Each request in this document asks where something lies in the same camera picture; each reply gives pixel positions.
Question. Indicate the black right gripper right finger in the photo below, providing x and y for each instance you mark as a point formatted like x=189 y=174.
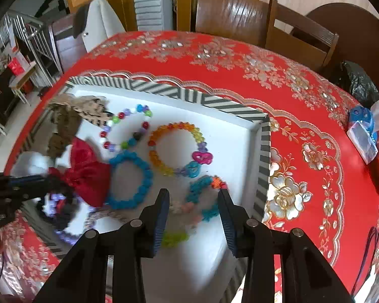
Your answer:
x=306 y=275

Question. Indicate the dark brown side chair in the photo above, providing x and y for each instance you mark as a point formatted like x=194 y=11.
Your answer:
x=67 y=50

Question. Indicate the black plastic bag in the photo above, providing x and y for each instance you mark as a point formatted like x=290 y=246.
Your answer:
x=353 y=79

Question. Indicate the white louvered door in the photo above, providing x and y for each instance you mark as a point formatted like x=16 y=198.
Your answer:
x=153 y=15

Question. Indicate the brown scrunchie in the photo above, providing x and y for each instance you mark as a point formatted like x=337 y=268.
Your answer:
x=67 y=122

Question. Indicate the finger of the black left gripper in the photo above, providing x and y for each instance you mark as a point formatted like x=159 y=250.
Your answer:
x=32 y=181
x=31 y=192

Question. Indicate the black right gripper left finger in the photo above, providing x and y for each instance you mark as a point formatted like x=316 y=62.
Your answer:
x=82 y=274

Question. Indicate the white fluffy scrunchie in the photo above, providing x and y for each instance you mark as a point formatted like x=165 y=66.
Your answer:
x=32 y=163

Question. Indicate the red satin bow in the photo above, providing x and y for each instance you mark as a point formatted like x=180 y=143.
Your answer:
x=87 y=176

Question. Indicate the dark wooden chair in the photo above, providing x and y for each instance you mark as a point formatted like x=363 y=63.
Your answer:
x=299 y=38

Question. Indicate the white jacket on chair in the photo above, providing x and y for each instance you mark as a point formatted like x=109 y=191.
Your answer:
x=96 y=22

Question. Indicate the metal stair railing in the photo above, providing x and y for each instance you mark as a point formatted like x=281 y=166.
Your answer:
x=32 y=32

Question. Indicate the leopard print bow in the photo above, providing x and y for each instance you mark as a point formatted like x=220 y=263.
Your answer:
x=91 y=108

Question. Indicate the red floral tablecloth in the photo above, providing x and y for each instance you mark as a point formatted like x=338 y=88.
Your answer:
x=317 y=180

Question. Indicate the tissue pack in plastic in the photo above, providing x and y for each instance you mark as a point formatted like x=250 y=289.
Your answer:
x=363 y=130

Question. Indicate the striped white tray box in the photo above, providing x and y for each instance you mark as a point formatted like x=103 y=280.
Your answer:
x=201 y=268

